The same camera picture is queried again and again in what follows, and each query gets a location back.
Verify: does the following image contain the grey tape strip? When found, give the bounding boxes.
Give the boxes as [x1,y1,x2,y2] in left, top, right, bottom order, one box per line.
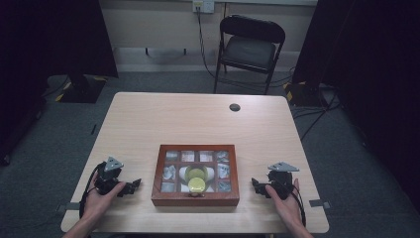
[54,201,82,213]
[308,198,331,210]

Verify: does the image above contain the black floor cables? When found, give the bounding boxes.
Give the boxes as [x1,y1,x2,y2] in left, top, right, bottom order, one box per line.
[291,86,342,141]

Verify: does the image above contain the white wall socket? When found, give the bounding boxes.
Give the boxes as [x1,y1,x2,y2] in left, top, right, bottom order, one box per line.
[192,0,216,15]

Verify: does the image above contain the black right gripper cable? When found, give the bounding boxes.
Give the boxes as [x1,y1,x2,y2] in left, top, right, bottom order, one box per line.
[288,183,307,228]

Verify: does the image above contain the wooden box with glass lid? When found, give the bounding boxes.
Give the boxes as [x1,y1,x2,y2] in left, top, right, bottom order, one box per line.
[151,144,241,207]

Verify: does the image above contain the black curtain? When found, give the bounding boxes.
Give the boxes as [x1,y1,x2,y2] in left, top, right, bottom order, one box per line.
[291,0,420,212]
[0,0,119,167]

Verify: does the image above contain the white round capsule holder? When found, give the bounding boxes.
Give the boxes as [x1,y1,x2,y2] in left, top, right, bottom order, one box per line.
[177,165,216,193]

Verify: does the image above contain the black folding chair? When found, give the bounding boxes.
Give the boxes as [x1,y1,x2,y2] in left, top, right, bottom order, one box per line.
[212,14,287,96]

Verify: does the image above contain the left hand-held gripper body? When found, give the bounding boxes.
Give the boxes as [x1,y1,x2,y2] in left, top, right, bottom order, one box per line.
[94,156,125,196]

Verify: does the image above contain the yellow capsule cup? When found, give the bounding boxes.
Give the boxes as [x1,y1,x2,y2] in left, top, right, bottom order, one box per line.
[184,166,209,182]
[188,177,207,193]

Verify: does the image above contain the group of white sachets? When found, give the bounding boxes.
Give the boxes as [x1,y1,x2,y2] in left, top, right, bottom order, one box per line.
[159,150,232,193]

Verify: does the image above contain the black stand base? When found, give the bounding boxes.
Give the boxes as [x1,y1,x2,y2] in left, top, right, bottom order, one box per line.
[282,80,328,108]
[54,74,109,105]

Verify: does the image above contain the person's right hand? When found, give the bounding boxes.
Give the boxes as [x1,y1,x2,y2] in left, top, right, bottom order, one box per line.
[264,178,307,230]

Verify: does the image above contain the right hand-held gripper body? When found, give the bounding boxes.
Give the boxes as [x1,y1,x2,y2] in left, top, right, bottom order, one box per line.
[266,161,300,200]

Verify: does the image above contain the person's left hand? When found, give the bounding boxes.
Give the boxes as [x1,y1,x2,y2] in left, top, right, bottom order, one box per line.
[80,171,128,223]

